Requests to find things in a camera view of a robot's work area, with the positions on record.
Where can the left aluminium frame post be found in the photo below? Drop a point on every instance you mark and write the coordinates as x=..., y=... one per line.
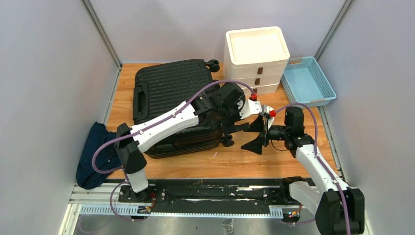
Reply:
x=101, y=32

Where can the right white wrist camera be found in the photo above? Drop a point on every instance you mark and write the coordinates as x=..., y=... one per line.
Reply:
x=269, y=115

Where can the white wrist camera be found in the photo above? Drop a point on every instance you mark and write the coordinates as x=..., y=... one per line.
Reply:
x=249, y=107
x=269, y=115

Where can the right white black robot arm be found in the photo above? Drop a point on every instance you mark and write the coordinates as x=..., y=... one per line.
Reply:
x=338, y=209

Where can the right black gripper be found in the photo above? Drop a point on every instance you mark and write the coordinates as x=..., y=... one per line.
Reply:
x=255, y=146

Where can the right aluminium frame post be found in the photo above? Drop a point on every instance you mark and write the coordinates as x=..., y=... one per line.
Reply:
x=333, y=28

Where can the aluminium frame post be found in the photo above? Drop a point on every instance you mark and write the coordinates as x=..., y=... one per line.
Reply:
x=333, y=28
x=101, y=32

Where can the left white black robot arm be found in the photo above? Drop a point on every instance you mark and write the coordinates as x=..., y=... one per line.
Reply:
x=220, y=100

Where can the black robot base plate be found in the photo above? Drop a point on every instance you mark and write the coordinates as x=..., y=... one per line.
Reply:
x=211, y=196

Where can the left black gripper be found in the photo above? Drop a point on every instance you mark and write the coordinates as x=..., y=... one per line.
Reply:
x=230, y=127

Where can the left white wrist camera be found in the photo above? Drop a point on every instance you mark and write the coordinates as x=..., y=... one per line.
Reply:
x=249, y=107

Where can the white three-drawer storage unit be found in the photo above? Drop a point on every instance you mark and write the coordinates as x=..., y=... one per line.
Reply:
x=256, y=57

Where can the black ribbed hard-shell suitcase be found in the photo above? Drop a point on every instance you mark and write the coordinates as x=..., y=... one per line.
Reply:
x=160, y=88

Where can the light blue plastic basket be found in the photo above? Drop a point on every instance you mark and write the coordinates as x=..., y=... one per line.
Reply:
x=304, y=82

